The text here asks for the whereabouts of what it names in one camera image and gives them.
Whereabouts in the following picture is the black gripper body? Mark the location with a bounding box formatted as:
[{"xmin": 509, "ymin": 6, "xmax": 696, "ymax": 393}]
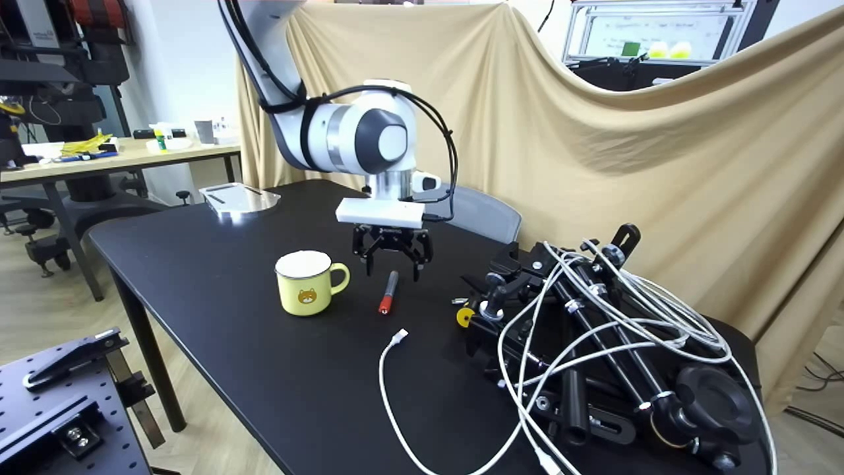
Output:
[{"xmin": 353, "ymin": 226, "xmax": 434, "ymax": 260}]

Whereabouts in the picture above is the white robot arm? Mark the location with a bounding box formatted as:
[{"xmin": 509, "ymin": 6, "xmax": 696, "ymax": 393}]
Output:
[{"xmin": 217, "ymin": 0, "xmax": 435, "ymax": 278}]

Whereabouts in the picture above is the yellow enamel mug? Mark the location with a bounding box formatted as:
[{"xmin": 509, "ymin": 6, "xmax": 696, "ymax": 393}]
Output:
[{"xmin": 274, "ymin": 251, "xmax": 352, "ymax": 317}]

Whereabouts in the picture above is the wooden side desk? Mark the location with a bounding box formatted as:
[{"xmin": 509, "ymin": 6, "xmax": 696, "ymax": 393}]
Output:
[{"xmin": 0, "ymin": 141, "xmax": 240, "ymax": 301}]

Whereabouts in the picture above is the beige backdrop curtain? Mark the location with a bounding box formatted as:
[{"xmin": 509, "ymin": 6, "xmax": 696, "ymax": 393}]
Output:
[{"xmin": 236, "ymin": 0, "xmax": 844, "ymax": 406}]

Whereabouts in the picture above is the black perforated breadboard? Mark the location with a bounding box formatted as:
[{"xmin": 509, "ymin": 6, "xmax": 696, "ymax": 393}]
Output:
[{"xmin": 0, "ymin": 331, "xmax": 151, "ymax": 475}]

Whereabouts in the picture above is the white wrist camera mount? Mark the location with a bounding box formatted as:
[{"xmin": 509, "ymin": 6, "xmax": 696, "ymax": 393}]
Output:
[{"xmin": 336, "ymin": 199, "xmax": 426, "ymax": 229}]

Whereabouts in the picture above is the white cable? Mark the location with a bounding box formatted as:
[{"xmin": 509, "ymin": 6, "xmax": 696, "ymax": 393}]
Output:
[{"xmin": 377, "ymin": 239, "xmax": 780, "ymax": 475}]

